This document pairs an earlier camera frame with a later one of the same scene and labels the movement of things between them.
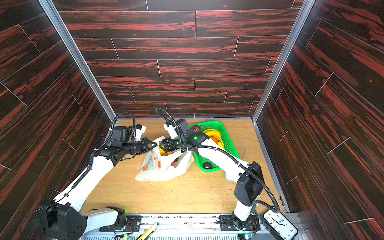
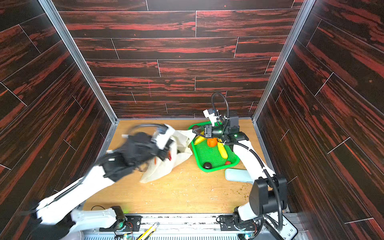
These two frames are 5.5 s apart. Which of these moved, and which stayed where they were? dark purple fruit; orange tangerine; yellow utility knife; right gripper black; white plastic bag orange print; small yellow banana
Moved: right gripper black; white plastic bag orange print
Stayed: dark purple fruit; yellow utility knife; small yellow banana; orange tangerine
